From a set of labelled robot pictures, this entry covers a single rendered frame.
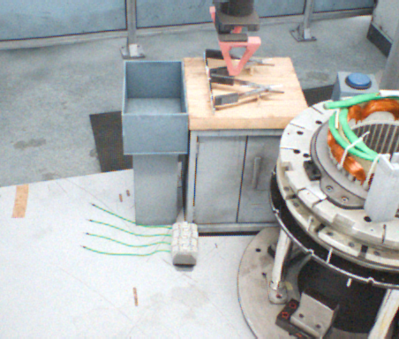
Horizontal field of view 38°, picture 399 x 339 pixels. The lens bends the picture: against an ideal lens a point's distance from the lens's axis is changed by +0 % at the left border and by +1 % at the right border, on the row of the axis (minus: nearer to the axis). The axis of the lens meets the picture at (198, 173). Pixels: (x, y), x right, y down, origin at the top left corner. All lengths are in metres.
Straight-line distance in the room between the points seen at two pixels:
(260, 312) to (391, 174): 0.40
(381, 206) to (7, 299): 0.64
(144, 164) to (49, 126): 1.72
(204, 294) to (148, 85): 0.40
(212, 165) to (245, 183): 0.08
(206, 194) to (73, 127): 1.70
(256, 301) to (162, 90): 0.42
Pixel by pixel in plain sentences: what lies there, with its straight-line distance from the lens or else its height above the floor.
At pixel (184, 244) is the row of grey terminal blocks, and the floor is 0.82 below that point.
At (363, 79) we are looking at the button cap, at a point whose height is 1.04.
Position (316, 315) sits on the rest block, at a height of 0.84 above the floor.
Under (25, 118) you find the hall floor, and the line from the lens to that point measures 2.80.
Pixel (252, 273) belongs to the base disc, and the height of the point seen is 0.80.
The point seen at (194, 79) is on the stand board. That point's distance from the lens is 1.03.
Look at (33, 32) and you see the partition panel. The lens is 3.12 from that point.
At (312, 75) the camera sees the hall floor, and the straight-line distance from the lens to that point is 3.17.
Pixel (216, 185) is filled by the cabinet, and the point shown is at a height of 0.91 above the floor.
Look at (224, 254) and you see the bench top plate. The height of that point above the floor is 0.78.
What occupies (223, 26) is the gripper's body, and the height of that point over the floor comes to 1.18.
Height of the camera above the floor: 1.62
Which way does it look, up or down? 41 degrees down
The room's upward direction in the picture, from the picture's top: 3 degrees clockwise
